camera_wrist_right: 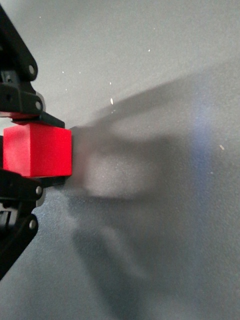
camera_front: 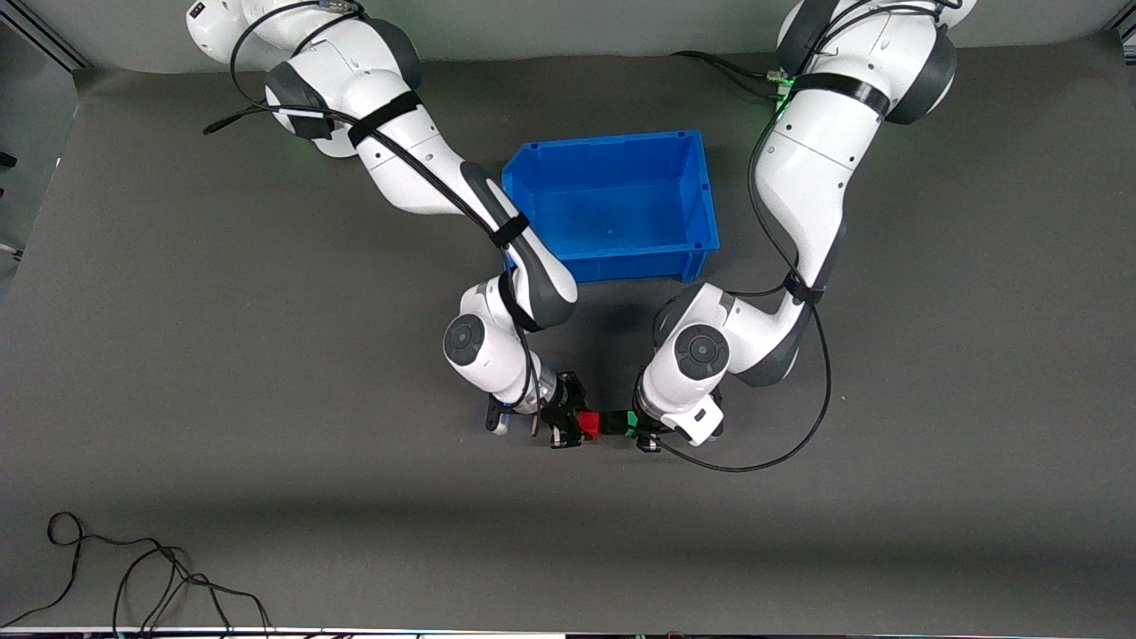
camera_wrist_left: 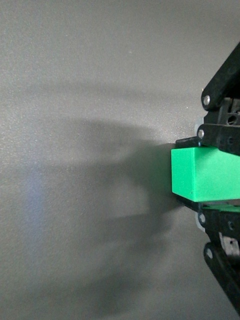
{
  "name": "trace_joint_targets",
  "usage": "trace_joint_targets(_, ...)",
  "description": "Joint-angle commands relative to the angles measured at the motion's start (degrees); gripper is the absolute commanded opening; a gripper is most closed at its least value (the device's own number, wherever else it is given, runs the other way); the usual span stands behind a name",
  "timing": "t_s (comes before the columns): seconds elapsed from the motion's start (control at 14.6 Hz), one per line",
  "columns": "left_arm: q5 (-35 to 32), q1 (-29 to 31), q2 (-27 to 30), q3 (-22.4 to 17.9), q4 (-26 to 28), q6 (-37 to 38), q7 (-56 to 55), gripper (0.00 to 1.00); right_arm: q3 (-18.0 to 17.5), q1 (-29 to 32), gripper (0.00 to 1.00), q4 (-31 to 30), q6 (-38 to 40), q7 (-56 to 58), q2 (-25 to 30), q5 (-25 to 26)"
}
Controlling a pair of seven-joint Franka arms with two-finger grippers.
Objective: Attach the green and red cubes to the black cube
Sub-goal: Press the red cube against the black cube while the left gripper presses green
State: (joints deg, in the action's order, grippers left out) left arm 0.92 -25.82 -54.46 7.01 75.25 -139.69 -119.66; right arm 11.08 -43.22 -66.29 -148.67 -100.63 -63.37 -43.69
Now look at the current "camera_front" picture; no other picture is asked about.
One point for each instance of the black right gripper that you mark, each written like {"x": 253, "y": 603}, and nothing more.
{"x": 565, "y": 405}

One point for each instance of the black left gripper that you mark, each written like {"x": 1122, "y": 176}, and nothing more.
{"x": 645, "y": 427}

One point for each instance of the green cube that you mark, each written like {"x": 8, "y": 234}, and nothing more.
{"x": 632, "y": 422}

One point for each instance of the red cube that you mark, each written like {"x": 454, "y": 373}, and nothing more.
{"x": 589, "y": 425}

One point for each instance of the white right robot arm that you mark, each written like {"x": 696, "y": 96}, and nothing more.
{"x": 399, "y": 160}

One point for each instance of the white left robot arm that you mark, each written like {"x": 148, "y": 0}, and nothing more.
{"x": 816, "y": 177}

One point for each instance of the black cube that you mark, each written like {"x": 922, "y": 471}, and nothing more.
{"x": 613, "y": 424}

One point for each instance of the blue plastic storage bin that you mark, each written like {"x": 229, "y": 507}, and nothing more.
{"x": 621, "y": 204}

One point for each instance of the dark aluminium frame rail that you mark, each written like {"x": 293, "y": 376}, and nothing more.
{"x": 44, "y": 35}

